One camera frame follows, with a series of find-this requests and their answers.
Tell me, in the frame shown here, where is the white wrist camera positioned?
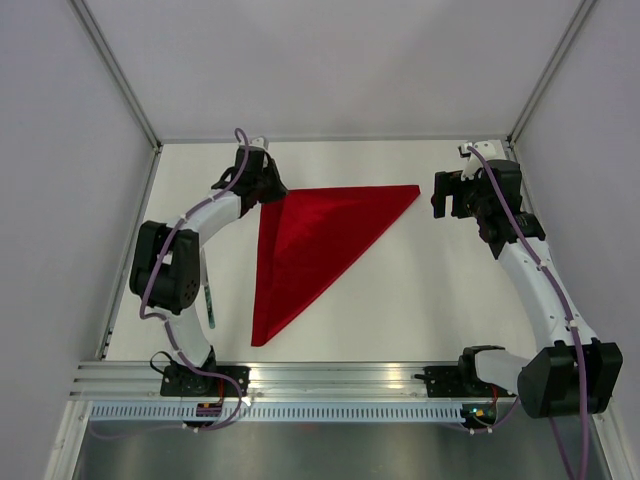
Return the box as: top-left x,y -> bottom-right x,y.
458,140 -> 502,181
250,136 -> 269,150

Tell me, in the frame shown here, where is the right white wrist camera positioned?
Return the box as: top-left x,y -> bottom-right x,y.
458,140 -> 502,181

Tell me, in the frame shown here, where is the aluminium frame post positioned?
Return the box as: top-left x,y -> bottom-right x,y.
506,0 -> 599,148
68,0 -> 162,152

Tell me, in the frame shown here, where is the right aluminium frame post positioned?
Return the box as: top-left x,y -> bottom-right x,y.
506,0 -> 599,148

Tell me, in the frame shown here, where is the aluminium front rail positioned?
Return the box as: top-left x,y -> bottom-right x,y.
68,360 -> 490,402

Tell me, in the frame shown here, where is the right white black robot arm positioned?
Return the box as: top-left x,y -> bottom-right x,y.
431,159 -> 623,418

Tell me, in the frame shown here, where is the red cloth napkin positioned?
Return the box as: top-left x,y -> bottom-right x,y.
251,185 -> 421,347

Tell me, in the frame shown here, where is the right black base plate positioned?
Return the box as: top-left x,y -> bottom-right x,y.
413,365 -> 511,399

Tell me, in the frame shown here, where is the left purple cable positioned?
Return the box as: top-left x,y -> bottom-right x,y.
88,128 -> 251,441

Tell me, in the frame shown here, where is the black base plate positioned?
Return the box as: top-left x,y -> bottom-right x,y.
160,364 -> 250,398
413,365 -> 511,399

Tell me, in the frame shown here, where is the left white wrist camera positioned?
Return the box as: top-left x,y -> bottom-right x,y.
250,136 -> 269,150

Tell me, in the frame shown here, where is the left aluminium frame post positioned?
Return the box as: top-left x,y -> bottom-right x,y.
68,0 -> 162,152

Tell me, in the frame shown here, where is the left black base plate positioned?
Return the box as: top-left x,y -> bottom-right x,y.
160,364 -> 250,398

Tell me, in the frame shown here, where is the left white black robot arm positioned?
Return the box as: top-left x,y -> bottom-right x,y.
129,137 -> 288,396

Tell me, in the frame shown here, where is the slotted white cable duct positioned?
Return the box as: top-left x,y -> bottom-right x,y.
90,401 -> 463,423

